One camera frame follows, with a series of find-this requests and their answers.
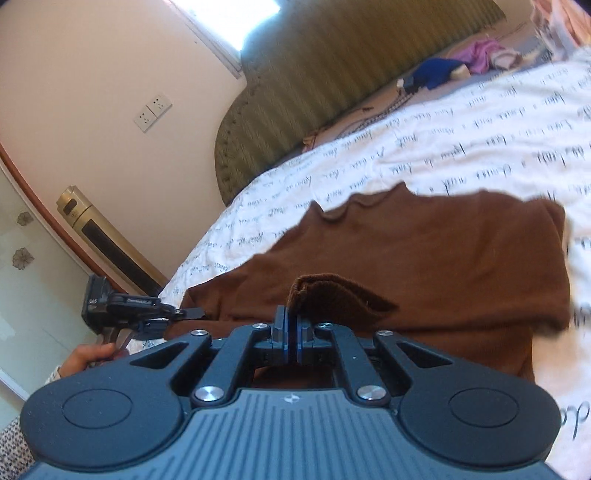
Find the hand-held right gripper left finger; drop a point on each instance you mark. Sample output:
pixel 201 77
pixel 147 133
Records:
pixel 288 339

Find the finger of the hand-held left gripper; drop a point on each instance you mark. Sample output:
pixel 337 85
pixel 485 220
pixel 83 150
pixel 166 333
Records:
pixel 152 304
pixel 154 328

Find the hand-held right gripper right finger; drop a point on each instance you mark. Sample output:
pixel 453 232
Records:
pixel 300 344

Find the brown towel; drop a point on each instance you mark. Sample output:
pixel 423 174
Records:
pixel 415 258

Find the person's left hand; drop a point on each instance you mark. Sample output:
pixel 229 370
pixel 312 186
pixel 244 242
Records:
pixel 90 357

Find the gold tower air conditioner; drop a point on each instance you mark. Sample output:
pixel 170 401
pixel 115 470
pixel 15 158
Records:
pixel 99 230

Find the floral frosted glass door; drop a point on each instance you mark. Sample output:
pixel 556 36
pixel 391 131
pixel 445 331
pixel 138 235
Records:
pixel 27 286

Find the leopard print clothing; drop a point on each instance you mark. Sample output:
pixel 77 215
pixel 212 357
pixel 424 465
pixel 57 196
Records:
pixel 11 445

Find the white script-printed blanket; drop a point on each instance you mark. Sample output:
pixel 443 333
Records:
pixel 461 138

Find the olive striped pillow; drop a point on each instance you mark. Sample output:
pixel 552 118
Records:
pixel 323 69

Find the window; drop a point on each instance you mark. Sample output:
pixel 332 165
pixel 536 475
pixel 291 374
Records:
pixel 258 23

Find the blue garment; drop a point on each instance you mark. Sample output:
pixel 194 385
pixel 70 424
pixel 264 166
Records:
pixel 436 74

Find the purple garment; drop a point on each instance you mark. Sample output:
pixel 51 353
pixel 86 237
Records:
pixel 478 55

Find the small beige cloth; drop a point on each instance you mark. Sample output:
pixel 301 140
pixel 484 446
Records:
pixel 505 58

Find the white wall socket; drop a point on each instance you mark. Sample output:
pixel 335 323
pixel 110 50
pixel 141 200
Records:
pixel 153 113

